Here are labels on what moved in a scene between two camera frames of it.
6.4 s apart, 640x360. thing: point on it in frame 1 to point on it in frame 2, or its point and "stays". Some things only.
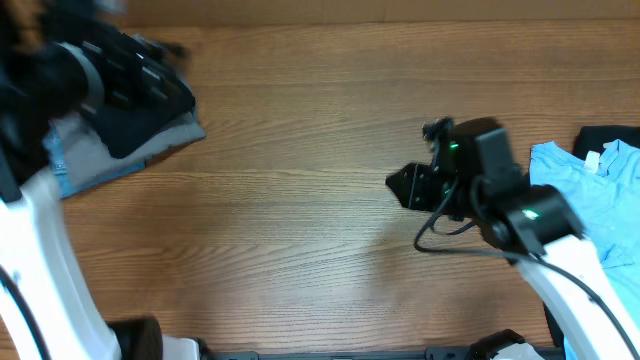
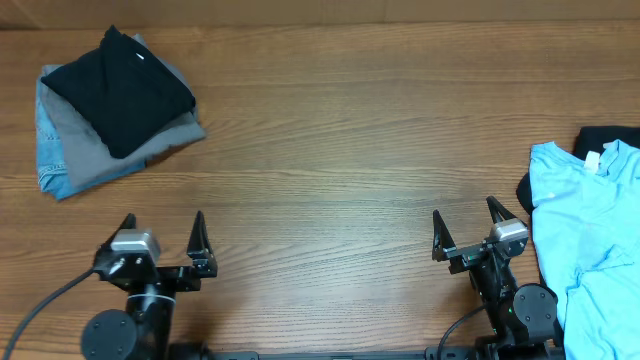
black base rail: (431, 353) stays
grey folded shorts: (87, 159) stays
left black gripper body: (114, 92) to (177, 279)
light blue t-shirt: (603, 191) stays
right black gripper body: (424, 189) to (488, 274)
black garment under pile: (588, 139) stays
